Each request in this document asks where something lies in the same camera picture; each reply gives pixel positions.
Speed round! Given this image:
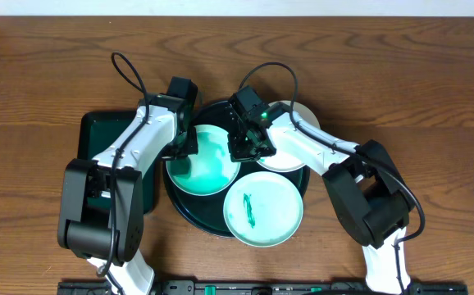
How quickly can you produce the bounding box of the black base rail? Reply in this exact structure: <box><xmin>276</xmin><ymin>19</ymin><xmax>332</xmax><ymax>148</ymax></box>
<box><xmin>57</xmin><ymin>280</ymin><xmax>468</xmax><ymax>295</ymax></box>

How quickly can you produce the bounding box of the light green plate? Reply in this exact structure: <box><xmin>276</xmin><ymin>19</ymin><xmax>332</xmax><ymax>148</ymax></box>
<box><xmin>166</xmin><ymin>125</ymin><xmax>240</xmax><ymax>196</ymax></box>
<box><xmin>223</xmin><ymin>171</ymin><xmax>303</xmax><ymax>247</ymax></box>

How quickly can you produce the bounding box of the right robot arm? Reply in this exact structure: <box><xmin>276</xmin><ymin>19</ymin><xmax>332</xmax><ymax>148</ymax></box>
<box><xmin>229</xmin><ymin>86</ymin><xmax>421</xmax><ymax>294</ymax></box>

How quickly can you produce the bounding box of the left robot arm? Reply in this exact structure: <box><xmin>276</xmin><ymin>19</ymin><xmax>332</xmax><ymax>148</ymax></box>
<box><xmin>57</xmin><ymin>77</ymin><xmax>198</xmax><ymax>294</ymax></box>

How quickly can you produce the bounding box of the white plate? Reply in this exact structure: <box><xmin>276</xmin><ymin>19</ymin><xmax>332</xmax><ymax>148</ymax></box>
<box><xmin>258</xmin><ymin>102</ymin><xmax>320</xmax><ymax>173</ymax></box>

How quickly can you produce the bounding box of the rectangular black tray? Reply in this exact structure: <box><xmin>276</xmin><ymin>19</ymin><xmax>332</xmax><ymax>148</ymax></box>
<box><xmin>77</xmin><ymin>111</ymin><xmax>155</xmax><ymax>214</ymax></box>

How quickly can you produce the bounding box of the green scrubbing sponge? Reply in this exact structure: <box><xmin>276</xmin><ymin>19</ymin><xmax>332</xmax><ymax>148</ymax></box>
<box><xmin>166</xmin><ymin>143</ymin><xmax>198</xmax><ymax>177</ymax></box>

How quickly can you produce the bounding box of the light green plate front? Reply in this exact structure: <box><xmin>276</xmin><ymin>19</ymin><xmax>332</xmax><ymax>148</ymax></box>
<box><xmin>223</xmin><ymin>171</ymin><xmax>303</xmax><ymax>247</ymax></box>

